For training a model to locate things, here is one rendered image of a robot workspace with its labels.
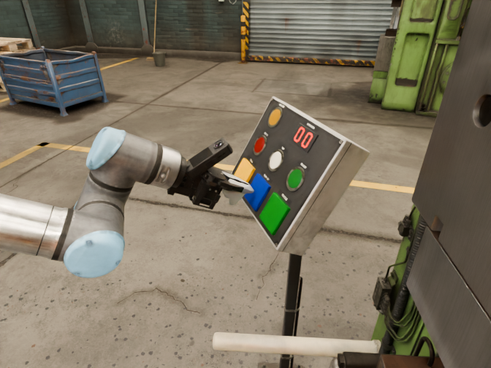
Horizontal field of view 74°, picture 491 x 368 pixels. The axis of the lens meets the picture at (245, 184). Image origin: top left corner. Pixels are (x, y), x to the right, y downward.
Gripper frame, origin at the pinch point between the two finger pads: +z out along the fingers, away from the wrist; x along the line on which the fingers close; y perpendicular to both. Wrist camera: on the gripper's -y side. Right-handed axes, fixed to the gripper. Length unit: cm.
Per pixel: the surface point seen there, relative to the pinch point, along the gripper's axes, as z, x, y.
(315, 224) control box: 8.5, 17.0, -2.5
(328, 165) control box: 2.8, 16.5, -15.6
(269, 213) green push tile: 2.0, 9.4, 1.3
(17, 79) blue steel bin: -101, -481, 130
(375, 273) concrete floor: 135, -38, 40
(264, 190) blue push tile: 2.0, 2.9, -1.4
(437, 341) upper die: -6, 53, -9
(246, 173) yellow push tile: 2.0, -7.9, -0.6
